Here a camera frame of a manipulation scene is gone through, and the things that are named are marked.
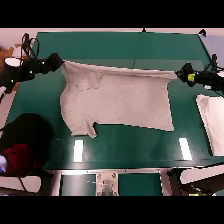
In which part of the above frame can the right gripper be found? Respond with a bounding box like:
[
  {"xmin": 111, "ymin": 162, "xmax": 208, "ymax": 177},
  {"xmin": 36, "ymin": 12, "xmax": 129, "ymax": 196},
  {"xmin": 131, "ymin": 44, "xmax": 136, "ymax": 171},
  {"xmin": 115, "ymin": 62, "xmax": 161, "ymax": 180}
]
[{"xmin": 174, "ymin": 62, "xmax": 196, "ymax": 88}]

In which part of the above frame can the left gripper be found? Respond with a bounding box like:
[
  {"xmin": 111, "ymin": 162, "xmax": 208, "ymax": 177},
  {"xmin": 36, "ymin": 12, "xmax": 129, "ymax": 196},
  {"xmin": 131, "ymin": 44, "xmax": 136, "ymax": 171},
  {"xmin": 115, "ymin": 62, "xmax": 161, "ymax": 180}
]
[{"xmin": 46, "ymin": 52, "xmax": 65, "ymax": 74}]

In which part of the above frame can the beige T-shirt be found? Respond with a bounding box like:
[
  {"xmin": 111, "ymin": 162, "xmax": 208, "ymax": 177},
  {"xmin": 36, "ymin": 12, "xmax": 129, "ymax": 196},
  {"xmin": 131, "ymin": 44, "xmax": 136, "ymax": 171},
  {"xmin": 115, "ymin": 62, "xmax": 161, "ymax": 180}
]
[{"xmin": 59, "ymin": 60, "xmax": 179, "ymax": 139}]

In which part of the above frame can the white garment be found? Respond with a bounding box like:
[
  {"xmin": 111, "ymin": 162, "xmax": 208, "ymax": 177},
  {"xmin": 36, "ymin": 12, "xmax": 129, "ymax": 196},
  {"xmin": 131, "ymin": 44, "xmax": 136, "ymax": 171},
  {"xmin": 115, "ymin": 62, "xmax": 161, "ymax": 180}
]
[{"xmin": 195, "ymin": 94, "xmax": 224, "ymax": 157}]

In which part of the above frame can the red garment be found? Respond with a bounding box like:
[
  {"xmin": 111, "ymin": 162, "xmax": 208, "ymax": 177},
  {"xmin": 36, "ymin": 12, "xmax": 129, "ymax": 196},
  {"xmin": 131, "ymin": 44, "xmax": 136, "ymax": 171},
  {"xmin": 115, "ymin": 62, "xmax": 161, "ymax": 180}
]
[{"xmin": 2, "ymin": 143, "xmax": 38, "ymax": 175}]

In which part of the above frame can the black cable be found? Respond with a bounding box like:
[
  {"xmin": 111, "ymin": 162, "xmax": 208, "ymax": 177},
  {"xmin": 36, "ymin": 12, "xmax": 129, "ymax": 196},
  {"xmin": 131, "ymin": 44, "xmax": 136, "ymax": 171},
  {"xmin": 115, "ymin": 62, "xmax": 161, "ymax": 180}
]
[
  {"xmin": 204, "ymin": 53, "xmax": 221, "ymax": 73},
  {"xmin": 21, "ymin": 32, "xmax": 41, "ymax": 60}
]

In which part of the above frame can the silver frame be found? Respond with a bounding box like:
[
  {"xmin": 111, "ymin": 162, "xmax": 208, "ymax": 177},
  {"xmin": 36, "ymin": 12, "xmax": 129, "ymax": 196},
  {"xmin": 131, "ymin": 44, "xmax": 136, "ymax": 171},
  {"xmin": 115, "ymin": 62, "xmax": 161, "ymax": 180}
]
[{"xmin": 43, "ymin": 168, "xmax": 183, "ymax": 197}]

